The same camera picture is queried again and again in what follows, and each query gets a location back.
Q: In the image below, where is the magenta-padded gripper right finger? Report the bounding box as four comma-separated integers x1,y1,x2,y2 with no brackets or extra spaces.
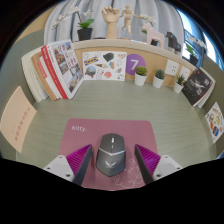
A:
134,143,183,185

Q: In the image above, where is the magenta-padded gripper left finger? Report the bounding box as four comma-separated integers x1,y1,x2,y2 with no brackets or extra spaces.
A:
43,143,94,187

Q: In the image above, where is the dark grey computer mouse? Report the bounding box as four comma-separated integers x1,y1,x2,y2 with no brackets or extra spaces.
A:
95,132,127,178

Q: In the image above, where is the mauve pink mouse pad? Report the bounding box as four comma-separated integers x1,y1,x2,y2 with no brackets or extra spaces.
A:
58,117,159,192

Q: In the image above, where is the beige book with red lettering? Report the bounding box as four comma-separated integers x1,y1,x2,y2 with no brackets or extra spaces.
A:
0,85,38,154

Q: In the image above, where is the white card with colourful pictures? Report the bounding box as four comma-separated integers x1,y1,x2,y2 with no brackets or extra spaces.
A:
204,101,224,144

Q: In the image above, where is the small plant in white pot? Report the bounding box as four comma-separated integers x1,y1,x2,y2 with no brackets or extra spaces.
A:
172,73,186,94
134,65,148,87
152,68,166,89

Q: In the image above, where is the slim white book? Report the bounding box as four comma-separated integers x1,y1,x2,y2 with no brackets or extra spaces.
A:
28,48,50,102

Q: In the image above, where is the thin red-and-white book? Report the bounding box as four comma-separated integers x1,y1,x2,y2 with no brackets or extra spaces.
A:
37,56,63,100

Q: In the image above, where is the black-covered book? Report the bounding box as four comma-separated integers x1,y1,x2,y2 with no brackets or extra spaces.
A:
181,67,214,107

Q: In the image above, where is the brown book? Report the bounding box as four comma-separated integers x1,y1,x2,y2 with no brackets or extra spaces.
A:
31,50,58,101

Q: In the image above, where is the green desk partition panel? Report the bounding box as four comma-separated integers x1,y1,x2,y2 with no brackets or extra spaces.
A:
0,28,46,159
199,54,224,158

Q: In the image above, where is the thick white book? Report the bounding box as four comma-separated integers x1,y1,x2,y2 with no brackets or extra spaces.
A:
21,49,44,103

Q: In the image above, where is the book with photo cover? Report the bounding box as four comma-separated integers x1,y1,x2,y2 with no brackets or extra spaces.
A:
46,39,85,100

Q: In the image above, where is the beige desk ledge with backboard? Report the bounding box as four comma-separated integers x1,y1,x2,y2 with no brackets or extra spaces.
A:
71,37,208,91

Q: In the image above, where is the round purple sign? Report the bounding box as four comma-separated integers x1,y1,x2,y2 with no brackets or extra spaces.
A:
125,53,147,76

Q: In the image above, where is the white card with stickers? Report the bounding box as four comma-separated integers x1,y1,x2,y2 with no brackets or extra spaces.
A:
81,50,128,82

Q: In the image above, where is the white orchid in black pot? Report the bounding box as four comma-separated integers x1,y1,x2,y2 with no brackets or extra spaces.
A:
51,6,95,42
138,13,158,34
184,34,208,67

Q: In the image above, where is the black wooden horse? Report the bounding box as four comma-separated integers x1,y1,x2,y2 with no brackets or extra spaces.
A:
165,30,183,53

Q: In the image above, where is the pink wooden horse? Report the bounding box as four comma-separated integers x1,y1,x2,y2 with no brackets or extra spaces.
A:
141,22,166,48

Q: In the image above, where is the wooden artist mannequin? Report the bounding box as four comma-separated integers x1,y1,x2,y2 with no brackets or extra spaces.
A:
119,4,141,39

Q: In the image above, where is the wooden hand model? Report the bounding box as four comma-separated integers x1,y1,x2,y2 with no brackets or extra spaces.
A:
101,5,121,40

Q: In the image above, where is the light grey curtain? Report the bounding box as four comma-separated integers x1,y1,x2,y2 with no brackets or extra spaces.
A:
43,0,186,43

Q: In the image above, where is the white wall socket plate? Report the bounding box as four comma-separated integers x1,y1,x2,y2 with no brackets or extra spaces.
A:
164,59,180,77
178,65,192,81

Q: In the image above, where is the window with dark frame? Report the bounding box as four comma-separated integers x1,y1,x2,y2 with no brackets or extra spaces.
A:
176,8,218,61

